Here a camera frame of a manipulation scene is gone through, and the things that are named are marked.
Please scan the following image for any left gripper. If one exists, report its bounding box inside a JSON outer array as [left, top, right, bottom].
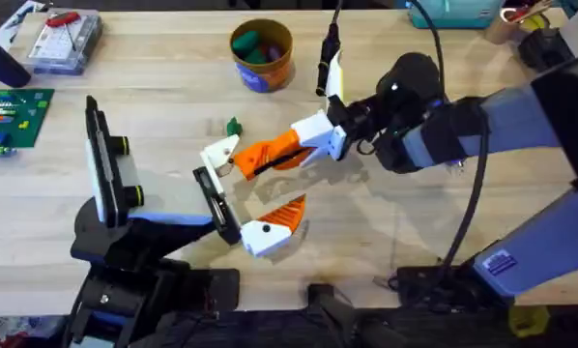
[[117, 134, 307, 259]]

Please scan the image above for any orange ribbed wedge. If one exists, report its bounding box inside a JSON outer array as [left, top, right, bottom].
[[233, 142, 278, 182]]

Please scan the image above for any green toy vegetable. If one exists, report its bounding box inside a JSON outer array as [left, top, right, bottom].
[[225, 116, 245, 138]]

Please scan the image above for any right wrist upright plate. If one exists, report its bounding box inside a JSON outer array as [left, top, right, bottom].
[[315, 22, 346, 112]]

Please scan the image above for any wrist upright plate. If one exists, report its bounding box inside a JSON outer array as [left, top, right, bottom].
[[84, 94, 146, 229], [315, 22, 346, 112]]

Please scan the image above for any left wrist upright plate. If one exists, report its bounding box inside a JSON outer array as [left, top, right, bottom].
[[84, 94, 146, 229]]

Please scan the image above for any teal box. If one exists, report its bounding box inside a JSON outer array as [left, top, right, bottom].
[[406, 0, 506, 31]]

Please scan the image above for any cardboard roll with scissors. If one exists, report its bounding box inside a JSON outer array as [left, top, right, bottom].
[[483, 0, 561, 45]]

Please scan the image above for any black round object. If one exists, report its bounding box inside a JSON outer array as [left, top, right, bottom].
[[517, 26, 576, 74]]

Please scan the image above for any clear plastic tool box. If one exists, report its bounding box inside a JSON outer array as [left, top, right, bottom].
[[24, 8, 104, 77]]

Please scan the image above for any green board with blocks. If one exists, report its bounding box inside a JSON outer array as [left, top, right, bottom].
[[0, 87, 56, 159]]

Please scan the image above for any white paper sheet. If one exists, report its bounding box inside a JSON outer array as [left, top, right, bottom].
[[0, 0, 48, 50]]

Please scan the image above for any black rail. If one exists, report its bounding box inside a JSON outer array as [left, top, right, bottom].
[[61, 282, 578, 348]]

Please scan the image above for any black cable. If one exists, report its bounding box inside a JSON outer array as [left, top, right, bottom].
[[407, 0, 492, 272]]

